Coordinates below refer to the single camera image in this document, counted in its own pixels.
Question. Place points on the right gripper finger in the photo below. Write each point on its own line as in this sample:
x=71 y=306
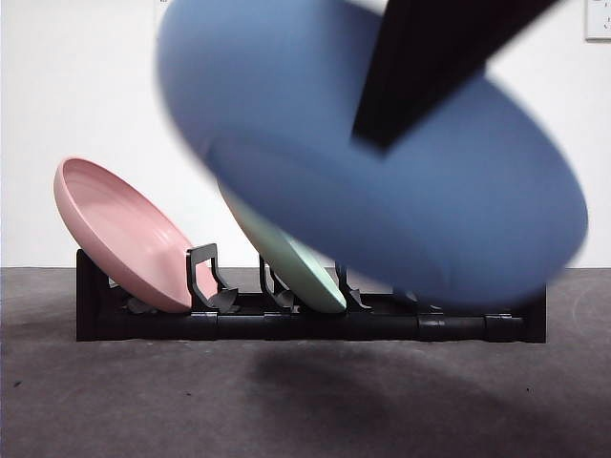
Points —
x=420 y=71

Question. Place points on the blue round plate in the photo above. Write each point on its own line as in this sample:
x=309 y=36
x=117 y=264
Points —
x=334 y=191

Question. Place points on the pale green round plate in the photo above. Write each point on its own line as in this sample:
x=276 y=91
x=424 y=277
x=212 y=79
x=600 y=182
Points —
x=305 y=276

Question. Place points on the pink round plate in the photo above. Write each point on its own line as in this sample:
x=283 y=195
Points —
x=119 y=229

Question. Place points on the black plate rack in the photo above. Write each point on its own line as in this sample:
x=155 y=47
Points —
x=286 y=329

